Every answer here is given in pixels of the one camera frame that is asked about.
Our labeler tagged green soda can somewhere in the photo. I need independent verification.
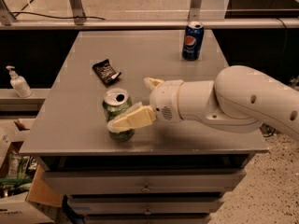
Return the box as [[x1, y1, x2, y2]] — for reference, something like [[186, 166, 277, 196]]
[[102, 88, 135, 142]]

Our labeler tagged grey drawer cabinet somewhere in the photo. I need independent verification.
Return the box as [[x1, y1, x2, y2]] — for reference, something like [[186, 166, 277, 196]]
[[21, 30, 268, 224]]

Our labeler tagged black snack wrapper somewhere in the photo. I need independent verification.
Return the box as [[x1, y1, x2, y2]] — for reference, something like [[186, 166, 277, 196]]
[[93, 59, 121, 85]]

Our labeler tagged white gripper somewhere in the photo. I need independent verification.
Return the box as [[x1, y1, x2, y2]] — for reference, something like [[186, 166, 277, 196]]
[[107, 77, 183, 133]]

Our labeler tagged black cable on floor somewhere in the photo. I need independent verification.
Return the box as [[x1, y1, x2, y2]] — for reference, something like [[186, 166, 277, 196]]
[[8, 10, 107, 21]]

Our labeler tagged white pump sanitizer bottle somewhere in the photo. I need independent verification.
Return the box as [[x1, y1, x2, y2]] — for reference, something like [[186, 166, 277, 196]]
[[7, 65, 33, 98]]

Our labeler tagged white box lower left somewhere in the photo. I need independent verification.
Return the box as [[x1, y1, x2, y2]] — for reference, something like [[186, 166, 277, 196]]
[[0, 192, 57, 224]]

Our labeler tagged blue Pepsi can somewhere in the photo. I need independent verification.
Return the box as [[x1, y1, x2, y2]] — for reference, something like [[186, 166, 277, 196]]
[[182, 21, 205, 61]]

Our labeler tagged cardboard box with items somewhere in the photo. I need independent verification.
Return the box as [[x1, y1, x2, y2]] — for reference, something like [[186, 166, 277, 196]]
[[0, 119, 63, 207]]

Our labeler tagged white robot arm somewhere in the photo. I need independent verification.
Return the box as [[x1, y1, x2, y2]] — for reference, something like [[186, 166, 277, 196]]
[[107, 65, 299, 140]]

